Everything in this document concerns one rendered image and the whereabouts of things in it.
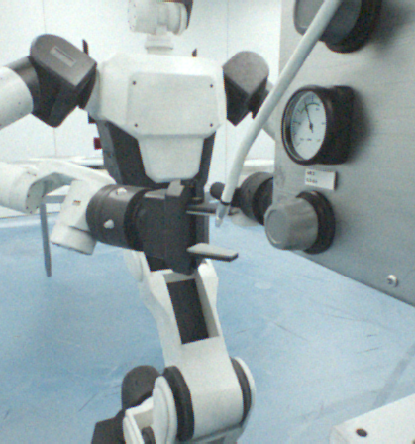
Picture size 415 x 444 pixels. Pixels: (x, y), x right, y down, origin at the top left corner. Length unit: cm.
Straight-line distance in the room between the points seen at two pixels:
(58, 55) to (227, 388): 71
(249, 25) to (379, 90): 622
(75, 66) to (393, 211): 76
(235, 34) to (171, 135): 540
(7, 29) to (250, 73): 421
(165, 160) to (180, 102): 12
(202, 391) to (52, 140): 441
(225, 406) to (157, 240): 43
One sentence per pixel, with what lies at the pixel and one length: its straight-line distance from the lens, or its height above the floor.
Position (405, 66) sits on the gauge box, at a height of 114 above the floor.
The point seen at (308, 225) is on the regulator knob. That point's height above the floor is 107.
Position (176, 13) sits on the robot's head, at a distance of 97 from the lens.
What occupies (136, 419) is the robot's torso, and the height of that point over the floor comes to 32.
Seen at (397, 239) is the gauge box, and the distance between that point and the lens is 19.
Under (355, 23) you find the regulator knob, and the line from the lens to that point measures 20.
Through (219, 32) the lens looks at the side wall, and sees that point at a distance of 609.
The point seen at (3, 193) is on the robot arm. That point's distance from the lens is 67.
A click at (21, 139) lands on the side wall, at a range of 499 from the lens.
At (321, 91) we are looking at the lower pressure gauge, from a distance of 20.
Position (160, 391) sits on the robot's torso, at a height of 61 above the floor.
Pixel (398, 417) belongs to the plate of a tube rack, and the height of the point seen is 91.
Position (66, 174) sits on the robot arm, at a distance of 65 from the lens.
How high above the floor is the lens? 112
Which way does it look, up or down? 14 degrees down
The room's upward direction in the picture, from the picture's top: straight up
